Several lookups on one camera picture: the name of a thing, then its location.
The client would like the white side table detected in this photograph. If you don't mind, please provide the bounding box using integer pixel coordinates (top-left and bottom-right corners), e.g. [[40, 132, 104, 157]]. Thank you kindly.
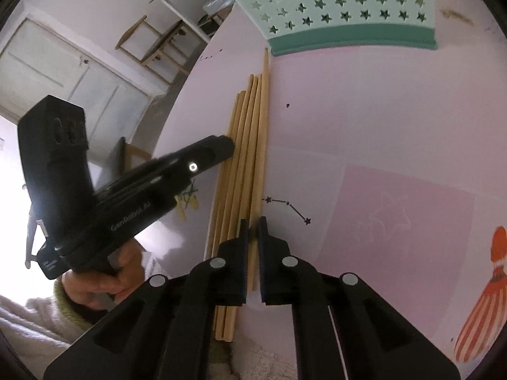
[[150, 0, 234, 44]]

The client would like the mint green utensil holder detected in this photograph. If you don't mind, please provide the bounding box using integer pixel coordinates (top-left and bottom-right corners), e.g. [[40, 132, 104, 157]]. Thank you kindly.
[[235, 0, 437, 56]]

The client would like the pink printed tablecloth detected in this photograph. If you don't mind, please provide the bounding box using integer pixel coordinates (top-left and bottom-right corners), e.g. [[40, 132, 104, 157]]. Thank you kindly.
[[155, 0, 506, 377]]

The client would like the white door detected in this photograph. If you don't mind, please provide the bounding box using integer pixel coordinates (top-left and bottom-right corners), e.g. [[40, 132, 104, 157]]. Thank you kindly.
[[0, 15, 154, 151]]

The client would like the person left hand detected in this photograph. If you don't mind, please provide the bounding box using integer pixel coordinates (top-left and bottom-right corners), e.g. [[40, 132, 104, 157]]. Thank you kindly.
[[61, 238, 144, 311]]

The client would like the green sleeve forearm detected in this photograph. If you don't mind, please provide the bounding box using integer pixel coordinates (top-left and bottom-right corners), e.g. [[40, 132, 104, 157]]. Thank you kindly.
[[1, 278, 107, 379]]

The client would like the wooden chopstick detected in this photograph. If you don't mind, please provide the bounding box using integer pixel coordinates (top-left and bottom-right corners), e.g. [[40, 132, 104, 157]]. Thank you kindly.
[[237, 75, 262, 231], [247, 47, 270, 292], [215, 75, 259, 342], [203, 91, 241, 260], [207, 89, 248, 262]]

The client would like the wooden chair black seat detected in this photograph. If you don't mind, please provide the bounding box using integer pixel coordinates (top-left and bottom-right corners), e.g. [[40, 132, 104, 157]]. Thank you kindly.
[[114, 16, 193, 87]]

